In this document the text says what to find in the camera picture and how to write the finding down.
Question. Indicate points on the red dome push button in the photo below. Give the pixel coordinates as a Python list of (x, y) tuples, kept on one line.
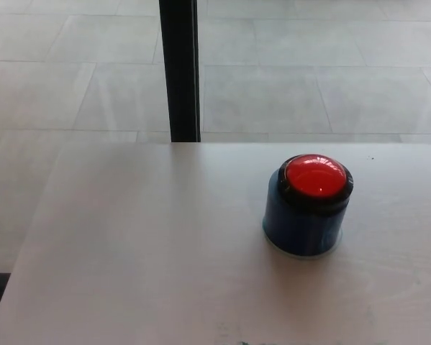
[(315, 181)]

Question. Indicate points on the blue cylindrical container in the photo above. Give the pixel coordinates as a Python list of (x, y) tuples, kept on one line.
[(294, 230)]

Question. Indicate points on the black vertical window frame post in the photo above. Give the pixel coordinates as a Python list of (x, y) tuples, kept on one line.
[(181, 72)]

